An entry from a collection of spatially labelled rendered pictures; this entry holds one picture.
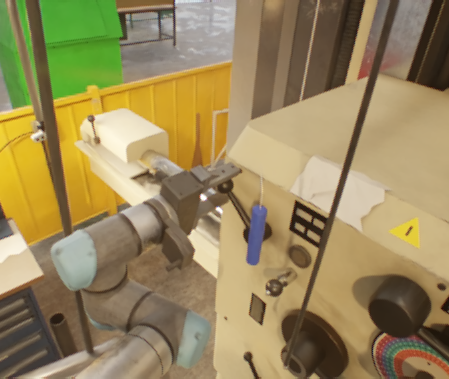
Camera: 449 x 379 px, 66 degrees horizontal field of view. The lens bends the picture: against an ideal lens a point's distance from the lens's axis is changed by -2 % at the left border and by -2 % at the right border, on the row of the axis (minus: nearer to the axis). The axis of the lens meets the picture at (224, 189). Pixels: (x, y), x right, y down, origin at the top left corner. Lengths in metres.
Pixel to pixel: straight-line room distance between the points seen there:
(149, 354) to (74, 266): 0.15
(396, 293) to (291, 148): 0.29
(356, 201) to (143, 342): 0.37
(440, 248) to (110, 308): 0.48
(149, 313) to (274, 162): 0.33
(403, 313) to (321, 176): 0.23
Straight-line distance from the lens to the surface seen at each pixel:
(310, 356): 0.72
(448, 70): 1.19
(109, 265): 0.53
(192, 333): 0.53
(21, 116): 2.71
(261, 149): 0.66
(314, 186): 0.60
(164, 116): 3.28
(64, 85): 4.23
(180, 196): 0.54
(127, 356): 0.48
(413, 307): 0.53
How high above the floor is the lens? 2.20
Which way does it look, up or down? 35 degrees down
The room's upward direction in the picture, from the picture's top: 4 degrees clockwise
